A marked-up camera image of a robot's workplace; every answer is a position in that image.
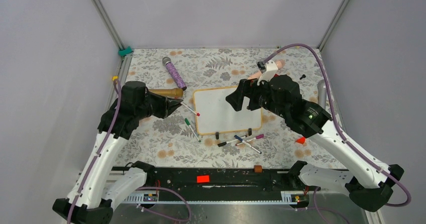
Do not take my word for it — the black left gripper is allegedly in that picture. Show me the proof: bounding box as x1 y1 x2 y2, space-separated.
137 90 183 119

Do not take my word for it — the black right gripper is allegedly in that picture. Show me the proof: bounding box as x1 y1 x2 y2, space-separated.
225 75 288 119

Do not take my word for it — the red capped whiteboard marker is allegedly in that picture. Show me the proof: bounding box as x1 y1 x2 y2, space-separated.
180 102 200 117

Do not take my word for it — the yellow framed whiteboard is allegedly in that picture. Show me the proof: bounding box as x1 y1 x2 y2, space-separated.
192 86 262 136

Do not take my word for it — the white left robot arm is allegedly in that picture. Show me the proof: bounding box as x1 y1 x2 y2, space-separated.
52 79 182 223

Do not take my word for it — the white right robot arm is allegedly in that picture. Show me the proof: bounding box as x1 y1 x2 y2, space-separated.
226 75 404 212

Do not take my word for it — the green capped whiteboard marker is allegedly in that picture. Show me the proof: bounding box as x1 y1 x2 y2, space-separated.
184 118 201 143

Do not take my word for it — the blue capped whiteboard marker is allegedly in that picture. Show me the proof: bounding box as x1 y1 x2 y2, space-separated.
234 135 262 154

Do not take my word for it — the magenta capped whiteboard marker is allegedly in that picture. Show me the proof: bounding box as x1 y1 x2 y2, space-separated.
235 134 264 146

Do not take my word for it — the black capped whiteboard marker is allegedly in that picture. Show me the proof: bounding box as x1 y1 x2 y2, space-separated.
217 135 247 147

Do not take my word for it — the floral patterned table mat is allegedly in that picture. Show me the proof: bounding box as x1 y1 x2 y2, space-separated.
115 49 343 169

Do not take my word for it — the purple glitter toy microphone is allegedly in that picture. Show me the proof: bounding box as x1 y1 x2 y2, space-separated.
162 57 187 91

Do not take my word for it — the pink toy microphone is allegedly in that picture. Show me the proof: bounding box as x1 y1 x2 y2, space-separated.
247 60 285 82

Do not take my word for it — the teal corner clamp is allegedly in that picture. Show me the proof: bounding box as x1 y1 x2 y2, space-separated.
118 46 133 57

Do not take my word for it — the brown cylinder block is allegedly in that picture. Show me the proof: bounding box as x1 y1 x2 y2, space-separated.
253 165 263 173

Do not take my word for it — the red triangular block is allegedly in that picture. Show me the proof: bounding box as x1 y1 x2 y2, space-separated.
295 137 306 145

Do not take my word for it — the red tape label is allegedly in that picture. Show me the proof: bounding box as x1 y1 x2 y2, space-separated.
196 175 210 183

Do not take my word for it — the silver toy microphone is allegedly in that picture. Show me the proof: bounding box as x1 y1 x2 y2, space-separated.
317 79 328 109

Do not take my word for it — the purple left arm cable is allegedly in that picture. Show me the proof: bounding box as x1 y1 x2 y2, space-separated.
66 78 192 224

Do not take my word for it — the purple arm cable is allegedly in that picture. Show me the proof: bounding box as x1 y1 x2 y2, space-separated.
258 43 412 224
66 78 192 224

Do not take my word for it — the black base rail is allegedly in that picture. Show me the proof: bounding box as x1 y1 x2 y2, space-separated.
144 167 315 202

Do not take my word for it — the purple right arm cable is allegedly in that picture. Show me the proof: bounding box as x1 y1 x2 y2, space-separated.
258 43 412 224

